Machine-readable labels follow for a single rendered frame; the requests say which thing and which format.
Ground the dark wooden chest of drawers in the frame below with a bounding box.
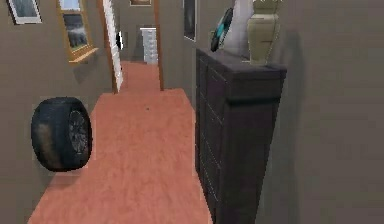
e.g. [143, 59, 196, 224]
[195, 47, 288, 224]

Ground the white chest of drawers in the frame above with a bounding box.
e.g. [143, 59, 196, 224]
[139, 27, 159, 66]

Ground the black and teal disc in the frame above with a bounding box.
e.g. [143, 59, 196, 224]
[210, 7, 234, 53]

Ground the dark framed picture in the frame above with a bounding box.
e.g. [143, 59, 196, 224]
[183, 0, 198, 43]

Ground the pale grey vase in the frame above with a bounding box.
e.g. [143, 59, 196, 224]
[224, 0, 255, 60]

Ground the white room door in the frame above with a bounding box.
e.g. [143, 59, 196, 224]
[101, 0, 124, 93]

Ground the olive green vase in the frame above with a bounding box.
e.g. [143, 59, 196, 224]
[246, 0, 281, 67]

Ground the black car tyre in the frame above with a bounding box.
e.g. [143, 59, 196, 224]
[30, 96, 93, 173]

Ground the wooden framed window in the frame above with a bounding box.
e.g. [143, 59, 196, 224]
[55, 0, 100, 64]

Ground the white framed picture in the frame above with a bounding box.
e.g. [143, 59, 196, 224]
[7, 0, 43, 25]

